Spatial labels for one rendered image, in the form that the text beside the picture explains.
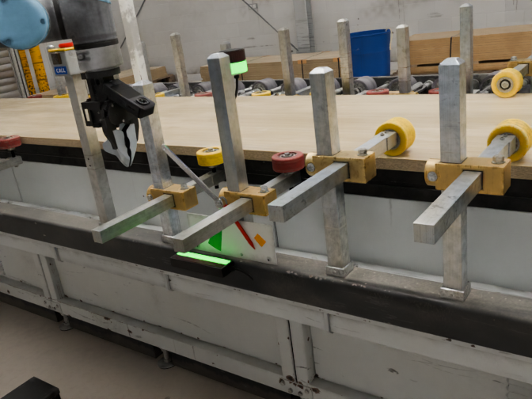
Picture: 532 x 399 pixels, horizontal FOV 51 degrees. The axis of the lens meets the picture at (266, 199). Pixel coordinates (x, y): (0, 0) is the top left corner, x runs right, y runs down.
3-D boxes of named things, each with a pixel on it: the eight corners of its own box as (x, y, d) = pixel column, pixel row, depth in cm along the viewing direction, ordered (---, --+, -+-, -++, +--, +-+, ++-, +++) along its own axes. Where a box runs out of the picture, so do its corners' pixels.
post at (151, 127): (178, 261, 151) (141, 81, 134) (169, 260, 153) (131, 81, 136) (187, 256, 153) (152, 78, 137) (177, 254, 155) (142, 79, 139)
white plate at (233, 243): (275, 266, 129) (270, 226, 126) (191, 248, 144) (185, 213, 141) (277, 264, 130) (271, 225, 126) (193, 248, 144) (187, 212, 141)
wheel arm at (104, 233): (104, 247, 125) (100, 229, 124) (94, 245, 127) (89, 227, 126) (226, 183, 158) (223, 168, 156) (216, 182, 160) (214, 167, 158)
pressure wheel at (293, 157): (297, 203, 138) (291, 158, 134) (270, 200, 142) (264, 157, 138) (313, 192, 144) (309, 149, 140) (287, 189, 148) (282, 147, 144)
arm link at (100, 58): (128, 42, 117) (92, 49, 110) (133, 66, 119) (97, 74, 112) (99, 44, 122) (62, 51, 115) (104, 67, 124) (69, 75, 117)
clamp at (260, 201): (266, 217, 126) (263, 195, 124) (219, 210, 134) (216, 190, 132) (279, 207, 130) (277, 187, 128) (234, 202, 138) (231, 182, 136)
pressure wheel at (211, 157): (233, 189, 154) (226, 149, 150) (204, 195, 153) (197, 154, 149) (228, 181, 162) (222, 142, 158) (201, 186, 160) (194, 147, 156)
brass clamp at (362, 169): (364, 184, 108) (362, 159, 106) (304, 179, 115) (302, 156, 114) (378, 174, 112) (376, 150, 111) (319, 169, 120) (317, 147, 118)
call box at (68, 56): (70, 78, 146) (63, 47, 144) (55, 79, 150) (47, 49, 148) (93, 74, 152) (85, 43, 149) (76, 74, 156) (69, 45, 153)
